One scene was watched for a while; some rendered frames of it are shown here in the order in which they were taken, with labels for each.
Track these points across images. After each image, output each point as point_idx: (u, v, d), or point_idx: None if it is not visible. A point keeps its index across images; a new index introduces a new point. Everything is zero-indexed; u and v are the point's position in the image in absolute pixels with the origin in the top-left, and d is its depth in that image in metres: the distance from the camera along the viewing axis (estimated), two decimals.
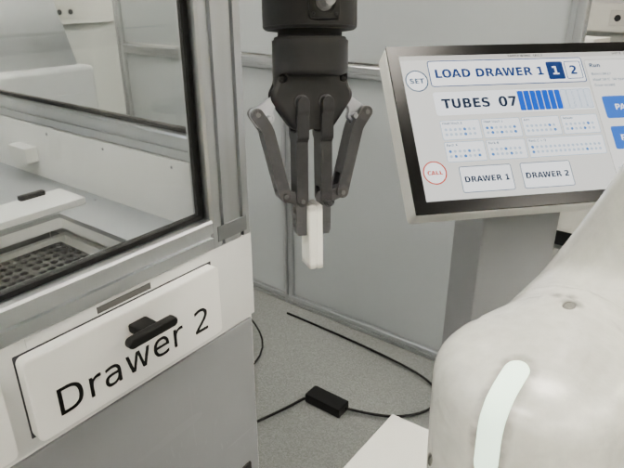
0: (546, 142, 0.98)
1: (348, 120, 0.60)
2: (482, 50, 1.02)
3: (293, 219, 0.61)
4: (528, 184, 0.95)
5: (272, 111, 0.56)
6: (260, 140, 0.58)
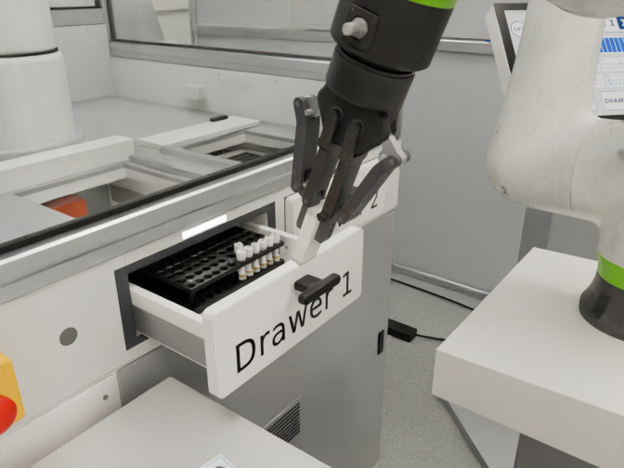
0: (618, 76, 1.27)
1: (383, 159, 0.53)
2: None
3: (305, 211, 0.62)
4: (607, 107, 1.24)
5: (316, 108, 0.55)
6: (309, 127, 0.59)
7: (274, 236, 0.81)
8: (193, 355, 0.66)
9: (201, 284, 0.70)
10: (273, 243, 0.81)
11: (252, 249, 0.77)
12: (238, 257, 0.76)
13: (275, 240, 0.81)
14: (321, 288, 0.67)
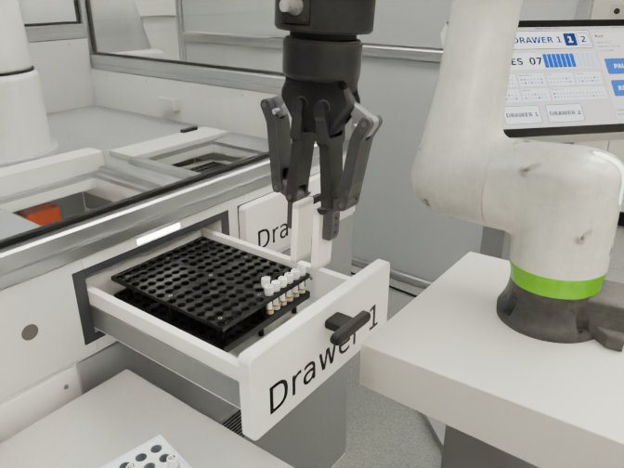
0: (564, 90, 1.35)
1: (357, 130, 0.55)
2: None
3: (292, 211, 0.63)
4: (552, 119, 1.33)
5: (281, 105, 0.58)
6: (281, 128, 0.61)
7: (300, 268, 0.81)
8: (225, 396, 0.66)
9: (232, 321, 0.70)
10: (299, 277, 0.81)
11: (279, 283, 0.77)
12: (266, 292, 0.76)
13: (301, 273, 0.81)
14: (353, 327, 0.67)
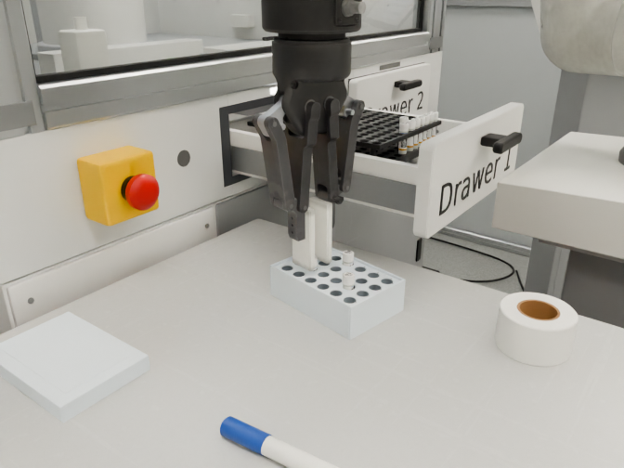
0: None
1: (341, 116, 0.60)
2: None
3: (290, 225, 0.59)
4: None
5: (281, 119, 0.53)
6: (262, 148, 0.55)
7: (434, 113, 0.82)
8: (390, 202, 0.68)
9: (387, 142, 0.72)
10: (433, 121, 0.82)
11: (420, 120, 0.79)
12: (409, 126, 0.78)
13: (434, 118, 0.83)
14: (512, 140, 0.69)
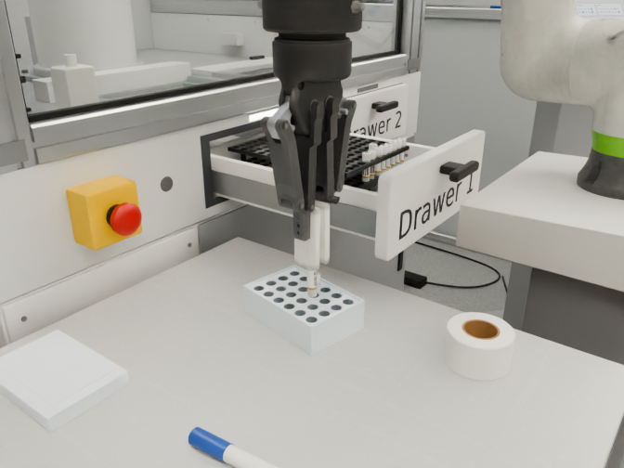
0: None
1: (286, 132, 0.53)
2: None
3: None
4: None
5: None
6: (350, 133, 0.61)
7: (401, 139, 0.88)
8: (355, 227, 0.73)
9: (354, 170, 0.78)
10: (400, 147, 0.88)
11: (387, 147, 0.84)
12: (376, 153, 0.83)
13: (401, 144, 0.89)
14: (467, 169, 0.75)
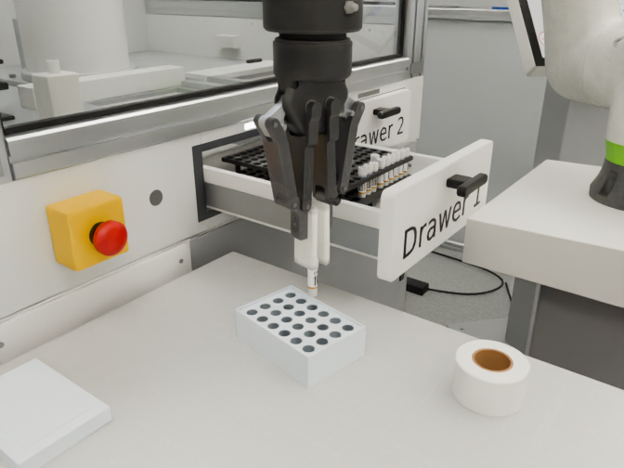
0: None
1: (279, 131, 0.54)
2: None
3: (330, 214, 0.62)
4: None
5: None
6: (357, 135, 0.60)
7: (405, 149, 0.84)
8: (356, 245, 0.69)
9: (355, 183, 0.73)
10: (404, 157, 0.84)
11: (390, 158, 0.80)
12: (378, 164, 0.79)
13: (405, 154, 0.84)
14: (475, 183, 0.70)
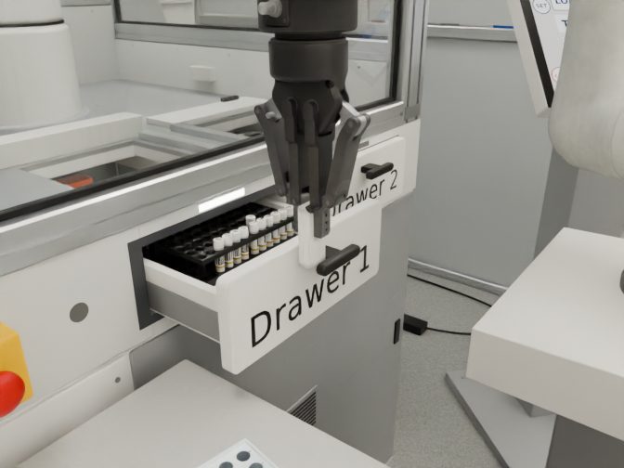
0: None
1: (345, 129, 0.55)
2: None
3: None
4: None
5: (275, 109, 0.58)
6: (279, 133, 0.61)
7: (287, 209, 0.77)
8: (204, 330, 0.62)
9: (214, 255, 0.66)
10: (286, 217, 0.77)
11: (265, 221, 0.73)
12: (250, 229, 0.72)
13: (288, 214, 0.77)
14: (341, 258, 0.63)
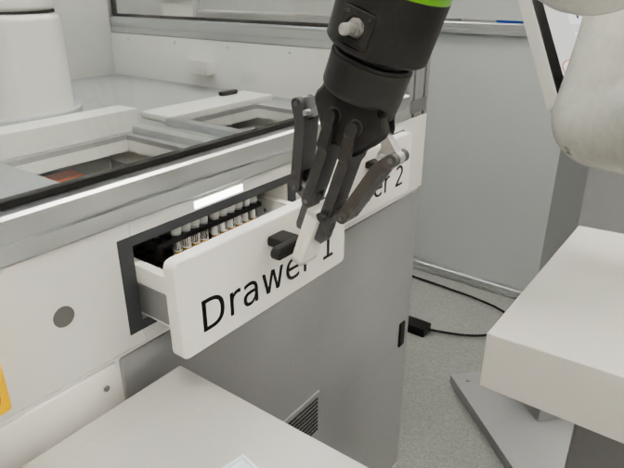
0: None
1: (382, 158, 0.53)
2: None
3: (305, 211, 0.62)
4: None
5: (313, 108, 0.55)
6: (308, 127, 0.59)
7: None
8: (157, 314, 0.61)
9: (169, 240, 0.65)
10: (249, 203, 0.76)
11: (226, 207, 0.72)
12: (210, 215, 0.71)
13: (251, 201, 0.76)
14: (296, 242, 0.63)
